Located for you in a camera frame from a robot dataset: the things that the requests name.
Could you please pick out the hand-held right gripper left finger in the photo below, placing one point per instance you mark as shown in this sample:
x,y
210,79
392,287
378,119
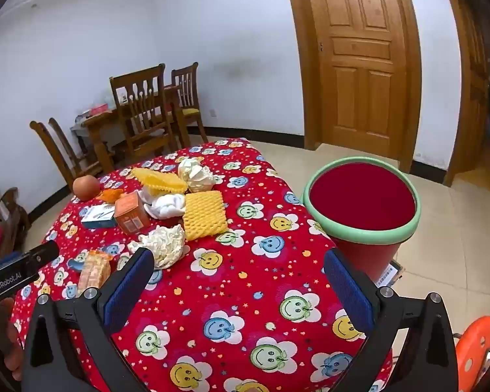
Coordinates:
x,y
126,290

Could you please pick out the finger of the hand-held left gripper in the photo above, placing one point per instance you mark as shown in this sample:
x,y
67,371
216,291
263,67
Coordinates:
x,y
45,251

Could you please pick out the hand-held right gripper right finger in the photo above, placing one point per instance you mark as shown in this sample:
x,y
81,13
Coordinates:
x,y
347,290

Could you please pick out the orange cardboard box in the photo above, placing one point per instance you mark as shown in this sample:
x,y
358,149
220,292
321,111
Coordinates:
x,y
131,212

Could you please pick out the red bucket with green rim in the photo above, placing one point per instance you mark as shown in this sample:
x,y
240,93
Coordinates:
x,y
363,204

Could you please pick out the yellow knitted cloth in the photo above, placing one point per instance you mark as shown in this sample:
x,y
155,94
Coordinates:
x,y
204,214

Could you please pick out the person's left hand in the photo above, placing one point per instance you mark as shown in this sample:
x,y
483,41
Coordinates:
x,y
13,347

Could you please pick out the orange snack packet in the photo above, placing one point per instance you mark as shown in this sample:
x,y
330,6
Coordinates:
x,y
94,271

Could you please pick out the wooden shelf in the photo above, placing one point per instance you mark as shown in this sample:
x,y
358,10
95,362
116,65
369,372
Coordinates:
x,y
14,220

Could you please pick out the printed cardboard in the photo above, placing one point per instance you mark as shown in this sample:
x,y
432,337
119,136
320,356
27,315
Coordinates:
x,y
388,274

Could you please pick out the white and blue box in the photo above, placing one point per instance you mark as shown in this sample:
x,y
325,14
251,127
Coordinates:
x,y
98,217

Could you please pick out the brown round fruit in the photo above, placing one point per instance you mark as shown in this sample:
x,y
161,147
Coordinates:
x,y
86,188

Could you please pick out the orange peel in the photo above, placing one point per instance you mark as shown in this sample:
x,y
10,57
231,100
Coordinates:
x,y
111,195

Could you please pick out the white crumpled cloth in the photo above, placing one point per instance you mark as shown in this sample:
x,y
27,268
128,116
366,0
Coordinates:
x,y
165,207

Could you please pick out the red smiley flower tablecloth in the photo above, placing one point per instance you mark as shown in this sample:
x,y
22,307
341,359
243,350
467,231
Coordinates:
x,y
228,277

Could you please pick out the long yellow foam net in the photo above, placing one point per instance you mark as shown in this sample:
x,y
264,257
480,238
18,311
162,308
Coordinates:
x,y
159,179

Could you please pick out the wooden dining table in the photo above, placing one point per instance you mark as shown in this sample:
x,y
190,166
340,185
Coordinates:
x,y
100,124

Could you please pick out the orange plastic stool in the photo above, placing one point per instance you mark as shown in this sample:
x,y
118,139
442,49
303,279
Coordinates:
x,y
477,347

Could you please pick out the red packet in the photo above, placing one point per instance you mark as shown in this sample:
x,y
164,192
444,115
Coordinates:
x,y
97,110

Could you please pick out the tall wooden chair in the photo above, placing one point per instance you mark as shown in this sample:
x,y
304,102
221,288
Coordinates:
x,y
141,106

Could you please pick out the wooden chair with yellow cushion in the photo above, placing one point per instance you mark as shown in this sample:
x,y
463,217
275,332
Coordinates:
x,y
186,90

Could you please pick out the wooden panel door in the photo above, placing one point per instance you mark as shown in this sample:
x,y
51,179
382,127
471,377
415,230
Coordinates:
x,y
359,57

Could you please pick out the open wooden doorway frame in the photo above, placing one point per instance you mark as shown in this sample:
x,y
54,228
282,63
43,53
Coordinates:
x,y
469,90

